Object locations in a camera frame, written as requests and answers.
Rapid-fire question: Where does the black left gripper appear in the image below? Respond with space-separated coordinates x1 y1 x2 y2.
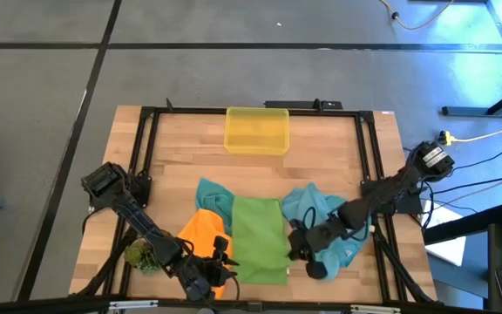
176 255 241 302

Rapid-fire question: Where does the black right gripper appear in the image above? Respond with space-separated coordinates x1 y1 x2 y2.
288 217 353 263

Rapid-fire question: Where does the green microfiber towel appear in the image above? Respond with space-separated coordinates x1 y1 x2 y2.
231 196 294 287

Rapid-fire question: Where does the light blue microfiber towel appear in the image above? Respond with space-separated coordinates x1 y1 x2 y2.
281 182 373 281

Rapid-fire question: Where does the orange microfiber towel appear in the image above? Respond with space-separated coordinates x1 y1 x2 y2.
176 208 234 300

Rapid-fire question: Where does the teal microfiber towel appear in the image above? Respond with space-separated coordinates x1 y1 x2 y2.
195 177 236 236

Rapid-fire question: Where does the small green moss plant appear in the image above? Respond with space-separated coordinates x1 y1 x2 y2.
123 237 163 276

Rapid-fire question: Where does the yellow translucent plastic bin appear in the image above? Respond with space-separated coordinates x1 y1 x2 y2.
223 106 291 157

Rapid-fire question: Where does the black control box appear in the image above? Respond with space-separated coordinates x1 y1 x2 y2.
264 99 343 111

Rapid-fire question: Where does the white paper box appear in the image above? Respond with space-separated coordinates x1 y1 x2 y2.
424 204 468 267

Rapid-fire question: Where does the black desk leg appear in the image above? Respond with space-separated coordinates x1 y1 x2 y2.
441 80 502 117

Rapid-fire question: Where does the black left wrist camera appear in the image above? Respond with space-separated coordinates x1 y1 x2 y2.
213 235 230 263

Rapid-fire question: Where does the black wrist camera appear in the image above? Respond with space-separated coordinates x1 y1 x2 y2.
306 260 329 281
213 235 230 263

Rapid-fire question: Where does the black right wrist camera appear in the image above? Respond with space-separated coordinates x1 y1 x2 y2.
306 260 329 281

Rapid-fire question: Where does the black aluminium table frame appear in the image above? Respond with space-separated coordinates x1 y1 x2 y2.
74 98 438 304

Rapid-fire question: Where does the white power cable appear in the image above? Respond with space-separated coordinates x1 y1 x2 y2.
451 129 502 143

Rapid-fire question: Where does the tan floor cable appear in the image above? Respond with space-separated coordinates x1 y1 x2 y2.
379 0 455 31

